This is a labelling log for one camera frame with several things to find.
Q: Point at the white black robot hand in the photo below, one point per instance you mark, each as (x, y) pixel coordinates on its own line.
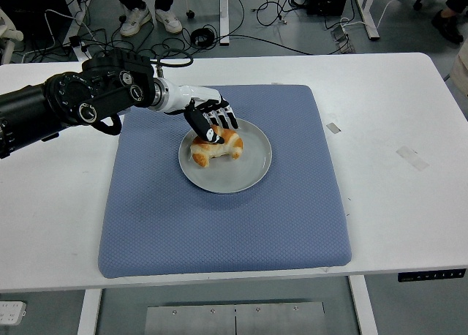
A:
(190, 95)

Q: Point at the croissant bread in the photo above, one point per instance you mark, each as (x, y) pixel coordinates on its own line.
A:
(219, 151)

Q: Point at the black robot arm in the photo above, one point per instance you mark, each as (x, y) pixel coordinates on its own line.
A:
(73, 97)

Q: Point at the grey-white round plate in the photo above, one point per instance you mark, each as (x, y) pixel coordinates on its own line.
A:
(234, 176)

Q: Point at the grey metal plate with screws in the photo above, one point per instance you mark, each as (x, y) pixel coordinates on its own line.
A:
(234, 318)

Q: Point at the person's left white shoe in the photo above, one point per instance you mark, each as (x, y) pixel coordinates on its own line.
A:
(169, 20)

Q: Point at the person's white shoe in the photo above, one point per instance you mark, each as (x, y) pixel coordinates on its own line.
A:
(134, 22)
(169, 20)

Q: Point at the small black caster wheel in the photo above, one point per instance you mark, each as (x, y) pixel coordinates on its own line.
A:
(189, 15)

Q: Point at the narrow white desk leg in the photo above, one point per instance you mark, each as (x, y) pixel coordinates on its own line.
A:
(224, 13)

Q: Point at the person's right white shoe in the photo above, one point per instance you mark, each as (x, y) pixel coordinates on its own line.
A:
(134, 22)

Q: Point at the small black power adapter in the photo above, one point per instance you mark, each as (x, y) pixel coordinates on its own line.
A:
(75, 41)

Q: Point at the blue quilted mat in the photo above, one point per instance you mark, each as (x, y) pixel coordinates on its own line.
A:
(219, 232)

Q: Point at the small grey tape piece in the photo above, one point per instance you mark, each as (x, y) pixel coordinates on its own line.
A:
(333, 128)

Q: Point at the grey foot pedal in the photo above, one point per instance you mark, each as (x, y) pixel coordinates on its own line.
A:
(342, 37)

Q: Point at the wide white desk leg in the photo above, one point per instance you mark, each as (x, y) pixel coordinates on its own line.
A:
(369, 13)

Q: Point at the large translucent tape piece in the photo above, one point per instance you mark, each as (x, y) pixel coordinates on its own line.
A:
(413, 158)

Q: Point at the white table leg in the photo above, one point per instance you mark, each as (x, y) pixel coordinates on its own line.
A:
(89, 313)
(363, 309)

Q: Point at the person's black shoe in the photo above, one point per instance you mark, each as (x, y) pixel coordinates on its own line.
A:
(448, 28)

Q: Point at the person in beige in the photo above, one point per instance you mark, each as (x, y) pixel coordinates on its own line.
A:
(460, 71)

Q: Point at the white power strip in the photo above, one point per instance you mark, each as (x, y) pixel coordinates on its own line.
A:
(11, 312)

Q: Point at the black table control panel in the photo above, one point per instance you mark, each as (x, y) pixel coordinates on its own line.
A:
(431, 276)

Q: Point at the white desk frame with foot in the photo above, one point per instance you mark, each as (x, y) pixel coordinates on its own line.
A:
(73, 6)

